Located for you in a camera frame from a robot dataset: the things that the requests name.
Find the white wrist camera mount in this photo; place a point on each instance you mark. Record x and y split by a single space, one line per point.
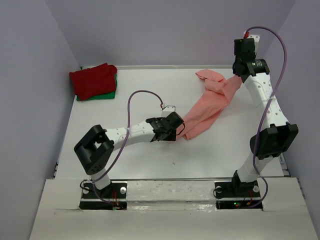
167 110
255 37

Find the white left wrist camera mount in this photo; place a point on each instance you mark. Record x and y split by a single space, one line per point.
167 110

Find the salmon pink t-shirt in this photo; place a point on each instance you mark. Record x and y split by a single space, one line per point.
218 94

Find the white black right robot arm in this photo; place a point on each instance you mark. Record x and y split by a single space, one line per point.
259 65

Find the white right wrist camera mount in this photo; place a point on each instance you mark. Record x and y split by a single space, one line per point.
255 37

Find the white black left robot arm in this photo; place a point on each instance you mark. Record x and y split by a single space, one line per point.
97 145

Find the folded dark red t-shirt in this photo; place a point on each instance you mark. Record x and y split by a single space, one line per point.
94 81

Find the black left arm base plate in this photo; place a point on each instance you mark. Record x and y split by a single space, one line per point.
112 198

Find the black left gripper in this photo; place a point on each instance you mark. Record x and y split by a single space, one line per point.
172 136

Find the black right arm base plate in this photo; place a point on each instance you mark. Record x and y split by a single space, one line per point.
227 198

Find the folded green t-shirt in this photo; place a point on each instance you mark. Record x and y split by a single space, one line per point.
105 96

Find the aluminium table edge rail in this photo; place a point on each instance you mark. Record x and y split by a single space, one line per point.
276 133

